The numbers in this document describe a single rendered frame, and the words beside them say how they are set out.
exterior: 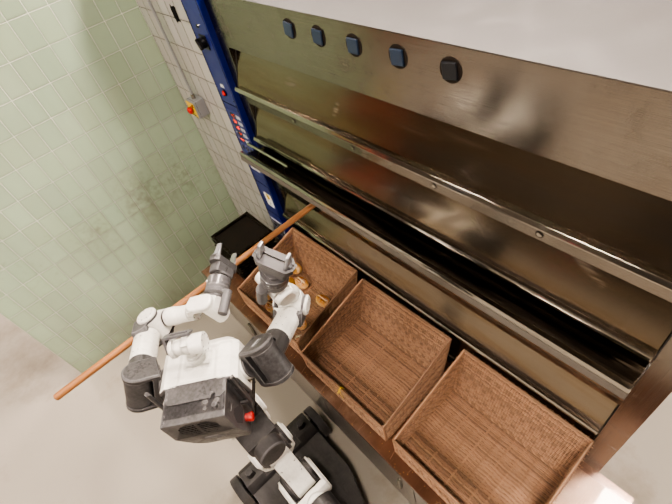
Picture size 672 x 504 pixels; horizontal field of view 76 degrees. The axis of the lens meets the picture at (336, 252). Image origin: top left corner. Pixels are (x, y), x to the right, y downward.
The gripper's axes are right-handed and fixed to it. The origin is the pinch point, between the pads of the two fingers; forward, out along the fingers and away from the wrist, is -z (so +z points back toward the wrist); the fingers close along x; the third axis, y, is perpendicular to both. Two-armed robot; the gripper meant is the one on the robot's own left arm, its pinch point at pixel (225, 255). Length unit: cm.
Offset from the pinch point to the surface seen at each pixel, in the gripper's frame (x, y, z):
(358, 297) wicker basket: 77, 16, -14
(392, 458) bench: 89, 29, 61
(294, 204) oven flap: 45, -9, -62
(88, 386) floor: 71, -204, 14
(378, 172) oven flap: 8, 63, -23
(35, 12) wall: -86, -72, -108
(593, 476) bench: 117, 102, 64
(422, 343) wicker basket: 89, 45, 12
